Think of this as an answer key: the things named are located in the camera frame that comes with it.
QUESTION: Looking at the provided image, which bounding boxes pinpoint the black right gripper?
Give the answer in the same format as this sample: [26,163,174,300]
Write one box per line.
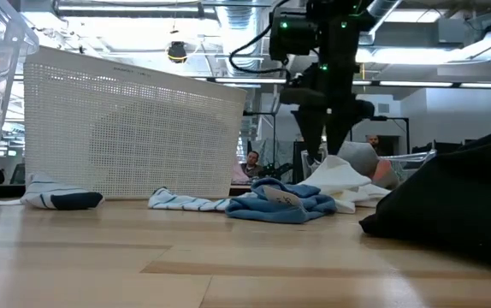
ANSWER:
[278,62,376,163]

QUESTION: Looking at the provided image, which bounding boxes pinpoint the grey orange sock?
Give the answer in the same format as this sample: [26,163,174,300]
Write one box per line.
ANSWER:
[337,140,400,189]

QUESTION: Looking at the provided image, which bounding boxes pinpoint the white cloth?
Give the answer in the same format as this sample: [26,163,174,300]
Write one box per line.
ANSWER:
[299,154,393,215]

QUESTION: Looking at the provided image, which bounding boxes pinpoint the bright blue cloth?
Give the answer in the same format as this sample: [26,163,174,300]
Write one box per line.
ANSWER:
[224,177,339,225]

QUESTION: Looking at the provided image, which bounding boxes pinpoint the black cloth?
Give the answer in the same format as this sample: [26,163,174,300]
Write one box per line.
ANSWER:
[358,122,491,275]

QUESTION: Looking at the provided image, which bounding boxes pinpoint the white striped navy-toe sock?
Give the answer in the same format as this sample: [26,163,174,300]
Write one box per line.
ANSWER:
[20,171,105,211]

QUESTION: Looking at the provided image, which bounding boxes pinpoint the person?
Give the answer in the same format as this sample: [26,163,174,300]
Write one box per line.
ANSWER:
[365,134,383,156]
[240,149,266,179]

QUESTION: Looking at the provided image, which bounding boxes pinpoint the clear plastic bin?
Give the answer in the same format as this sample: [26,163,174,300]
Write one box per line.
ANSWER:
[299,147,438,192]
[0,0,40,222]

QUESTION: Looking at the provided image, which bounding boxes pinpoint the white perforated plastic basket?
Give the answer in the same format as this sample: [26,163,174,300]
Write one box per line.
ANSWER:
[22,44,248,201]

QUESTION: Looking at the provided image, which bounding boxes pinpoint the dark ceiling pipe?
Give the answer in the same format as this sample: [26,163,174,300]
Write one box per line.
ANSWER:
[52,0,219,21]

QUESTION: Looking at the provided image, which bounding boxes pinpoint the black background stand frame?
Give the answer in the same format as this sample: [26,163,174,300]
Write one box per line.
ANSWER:
[243,110,279,168]

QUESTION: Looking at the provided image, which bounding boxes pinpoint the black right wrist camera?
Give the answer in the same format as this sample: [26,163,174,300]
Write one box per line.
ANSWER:
[269,15,320,62]

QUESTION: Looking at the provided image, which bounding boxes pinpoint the silver ventilation duct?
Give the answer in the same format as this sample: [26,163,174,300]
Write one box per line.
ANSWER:
[217,3,263,78]

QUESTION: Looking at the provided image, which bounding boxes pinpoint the black hanging camera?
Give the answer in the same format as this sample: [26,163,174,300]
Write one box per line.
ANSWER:
[166,40,189,64]

